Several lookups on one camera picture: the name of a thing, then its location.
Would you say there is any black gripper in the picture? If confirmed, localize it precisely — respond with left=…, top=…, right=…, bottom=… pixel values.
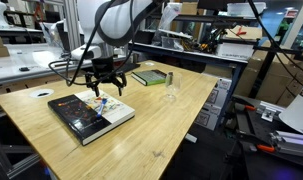
left=85, top=55, right=128, bottom=98

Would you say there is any blue marker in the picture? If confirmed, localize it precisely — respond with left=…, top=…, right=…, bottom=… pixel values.
left=96, top=97, right=109, bottom=119

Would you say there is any clear drinking glass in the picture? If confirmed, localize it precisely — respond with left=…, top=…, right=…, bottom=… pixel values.
left=162, top=70, right=184, bottom=103

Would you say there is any black keyboard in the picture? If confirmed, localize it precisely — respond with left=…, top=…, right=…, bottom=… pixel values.
left=66, top=61, right=142, bottom=81

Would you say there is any green discrete mathematics book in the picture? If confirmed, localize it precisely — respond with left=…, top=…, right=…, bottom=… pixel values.
left=130, top=68, right=169, bottom=87

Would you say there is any black white abstract art book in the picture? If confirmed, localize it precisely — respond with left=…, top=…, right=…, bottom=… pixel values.
left=46, top=89, right=137, bottom=147

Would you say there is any blue metal workbench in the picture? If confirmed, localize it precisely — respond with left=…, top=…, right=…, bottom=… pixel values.
left=128, top=41, right=250, bottom=99

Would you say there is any white workbench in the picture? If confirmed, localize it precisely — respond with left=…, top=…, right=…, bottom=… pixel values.
left=0, top=43, right=92, bottom=88

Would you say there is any white table edge block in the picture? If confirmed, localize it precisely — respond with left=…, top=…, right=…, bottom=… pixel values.
left=184, top=133, right=199, bottom=144

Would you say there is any white printed carton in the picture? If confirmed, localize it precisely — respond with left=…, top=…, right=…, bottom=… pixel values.
left=194, top=75, right=233, bottom=132

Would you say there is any white storage box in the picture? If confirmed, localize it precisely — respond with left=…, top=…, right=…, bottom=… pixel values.
left=216, top=42, right=255, bottom=61

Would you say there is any open cardboard box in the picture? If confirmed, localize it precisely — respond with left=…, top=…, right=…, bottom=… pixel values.
left=225, top=25, right=264, bottom=42

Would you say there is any black optical breadboard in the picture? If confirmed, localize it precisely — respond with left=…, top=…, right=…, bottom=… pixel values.
left=229, top=96, right=303, bottom=180

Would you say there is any clear plastic bin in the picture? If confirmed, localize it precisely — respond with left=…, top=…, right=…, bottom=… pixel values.
left=226, top=1, right=267, bottom=18

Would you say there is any short silver aluminium extrusion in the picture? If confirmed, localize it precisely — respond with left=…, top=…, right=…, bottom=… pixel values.
left=256, top=101, right=282, bottom=113

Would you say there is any white curved shell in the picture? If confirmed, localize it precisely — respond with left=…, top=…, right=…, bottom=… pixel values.
left=279, top=76, right=303, bottom=135

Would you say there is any long silver aluminium extrusion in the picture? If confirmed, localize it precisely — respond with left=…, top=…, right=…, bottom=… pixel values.
left=272, top=130, right=303, bottom=158

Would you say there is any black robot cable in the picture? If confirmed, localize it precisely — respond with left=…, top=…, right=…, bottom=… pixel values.
left=48, top=0, right=165, bottom=87

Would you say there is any silver aluminium frame post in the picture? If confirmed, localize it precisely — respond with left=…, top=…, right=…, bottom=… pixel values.
left=62, top=0, right=83, bottom=51
left=283, top=0, right=303, bottom=48

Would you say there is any orange handled bar clamp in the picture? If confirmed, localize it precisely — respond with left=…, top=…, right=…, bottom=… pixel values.
left=237, top=131, right=278, bottom=154
left=232, top=96, right=259, bottom=113

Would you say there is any silver corner bracket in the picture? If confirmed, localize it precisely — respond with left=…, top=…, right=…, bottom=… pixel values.
left=261, top=109, right=279, bottom=123

